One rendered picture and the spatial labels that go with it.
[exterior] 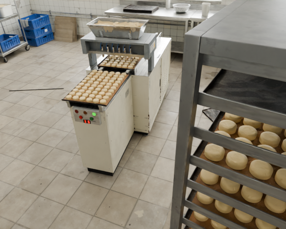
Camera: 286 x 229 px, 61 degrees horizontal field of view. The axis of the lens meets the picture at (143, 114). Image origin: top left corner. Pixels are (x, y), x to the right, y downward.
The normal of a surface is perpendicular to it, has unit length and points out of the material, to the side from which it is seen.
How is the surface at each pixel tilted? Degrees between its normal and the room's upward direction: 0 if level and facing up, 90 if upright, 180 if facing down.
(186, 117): 90
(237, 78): 0
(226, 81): 0
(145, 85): 90
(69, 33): 67
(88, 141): 90
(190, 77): 90
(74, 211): 0
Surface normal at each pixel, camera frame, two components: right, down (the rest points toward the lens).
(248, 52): -0.52, 0.50
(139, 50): -0.27, 0.56
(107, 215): -0.02, -0.82
